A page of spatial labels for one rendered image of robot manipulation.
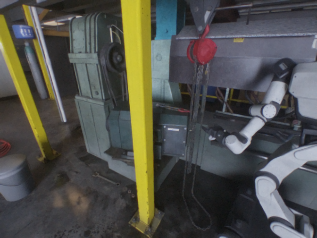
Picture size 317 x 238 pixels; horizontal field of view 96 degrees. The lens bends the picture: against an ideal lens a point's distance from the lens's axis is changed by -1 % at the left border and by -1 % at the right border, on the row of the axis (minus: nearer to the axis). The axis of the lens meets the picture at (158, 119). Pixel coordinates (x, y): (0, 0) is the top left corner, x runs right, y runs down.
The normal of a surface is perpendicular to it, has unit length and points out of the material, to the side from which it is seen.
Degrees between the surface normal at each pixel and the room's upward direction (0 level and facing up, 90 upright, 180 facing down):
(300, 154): 90
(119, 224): 0
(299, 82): 96
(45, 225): 0
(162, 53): 90
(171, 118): 45
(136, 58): 90
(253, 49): 78
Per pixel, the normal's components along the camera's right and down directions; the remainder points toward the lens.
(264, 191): -0.64, 0.32
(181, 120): -0.14, -0.36
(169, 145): -0.19, 0.41
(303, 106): -0.97, 0.19
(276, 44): -0.49, 0.16
